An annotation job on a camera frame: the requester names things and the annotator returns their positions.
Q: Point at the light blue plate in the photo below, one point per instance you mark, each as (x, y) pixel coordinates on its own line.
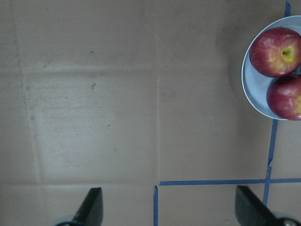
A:
(255, 85)

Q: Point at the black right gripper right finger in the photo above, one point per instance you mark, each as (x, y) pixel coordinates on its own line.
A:
(250, 211)

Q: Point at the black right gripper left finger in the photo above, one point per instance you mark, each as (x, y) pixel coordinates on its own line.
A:
(90, 213)

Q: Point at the red apple on plate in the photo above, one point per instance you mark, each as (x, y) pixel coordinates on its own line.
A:
(276, 52)
(284, 97)

